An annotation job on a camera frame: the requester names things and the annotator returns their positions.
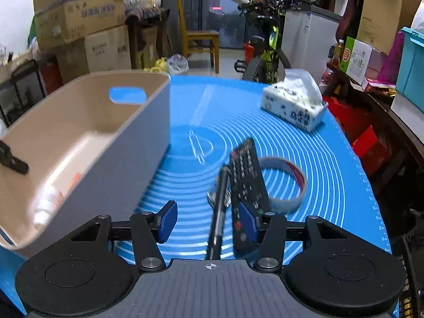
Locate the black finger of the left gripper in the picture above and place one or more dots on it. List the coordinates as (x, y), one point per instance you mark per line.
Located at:
(7, 159)

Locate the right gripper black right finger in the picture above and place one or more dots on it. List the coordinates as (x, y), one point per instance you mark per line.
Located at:
(268, 231)

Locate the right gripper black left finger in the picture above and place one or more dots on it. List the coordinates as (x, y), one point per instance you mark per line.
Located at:
(147, 230)

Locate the black remote control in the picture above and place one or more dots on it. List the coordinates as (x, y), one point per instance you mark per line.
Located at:
(247, 185)

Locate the black pen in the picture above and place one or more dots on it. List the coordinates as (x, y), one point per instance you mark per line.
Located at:
(213, 250)

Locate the white pill bottle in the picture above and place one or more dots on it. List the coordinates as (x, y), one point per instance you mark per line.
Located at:
(48, 202)

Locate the beige plastic storage bin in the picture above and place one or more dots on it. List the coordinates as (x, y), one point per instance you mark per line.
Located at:
(99, 140)

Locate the blue silicone baking mat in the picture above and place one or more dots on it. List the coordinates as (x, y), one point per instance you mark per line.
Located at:
(326, 272)

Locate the black metal shelf rack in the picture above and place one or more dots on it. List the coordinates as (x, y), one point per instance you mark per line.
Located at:
(21, 89)

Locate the white tissue pack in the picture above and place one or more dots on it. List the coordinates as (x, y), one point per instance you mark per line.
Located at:
(297, 100)

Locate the top cardboard box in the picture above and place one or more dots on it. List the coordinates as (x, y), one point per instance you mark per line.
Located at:
(58, 22)

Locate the large lower cardboard box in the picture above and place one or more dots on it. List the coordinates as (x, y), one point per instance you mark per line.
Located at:
(102, 51)

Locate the green black bicycle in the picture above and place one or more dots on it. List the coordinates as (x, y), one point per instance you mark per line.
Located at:
(268, 63)

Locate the yellow detergent jug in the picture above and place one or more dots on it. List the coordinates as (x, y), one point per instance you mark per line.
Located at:
(159, 66)

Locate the clear plastic bag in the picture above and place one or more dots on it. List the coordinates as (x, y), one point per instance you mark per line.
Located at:
(177, 65)

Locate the wooden chair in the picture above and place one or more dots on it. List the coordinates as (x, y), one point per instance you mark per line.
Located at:
(198, 41)

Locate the green white carton box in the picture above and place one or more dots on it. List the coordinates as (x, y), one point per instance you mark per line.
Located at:
(354, 59)

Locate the teal plastic crate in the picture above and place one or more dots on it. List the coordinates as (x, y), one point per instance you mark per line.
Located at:
(410, 82)

